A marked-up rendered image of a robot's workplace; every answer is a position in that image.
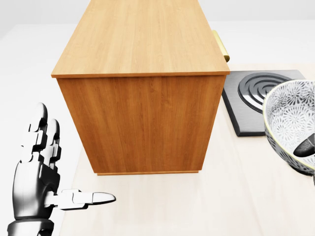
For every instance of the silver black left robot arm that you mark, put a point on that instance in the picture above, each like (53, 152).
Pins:
(27, 227)

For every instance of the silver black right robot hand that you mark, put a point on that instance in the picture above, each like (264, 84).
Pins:
(305, 148)

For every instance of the wooden cabinet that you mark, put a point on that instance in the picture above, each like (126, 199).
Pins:
(140, 98)

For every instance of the flat dark stove plate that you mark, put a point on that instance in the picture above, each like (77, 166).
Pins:
(246, 98)

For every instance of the black white patterned bowl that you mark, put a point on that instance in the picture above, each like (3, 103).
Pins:
(283, 115)

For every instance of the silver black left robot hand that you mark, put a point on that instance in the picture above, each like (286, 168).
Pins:
(29, 182)

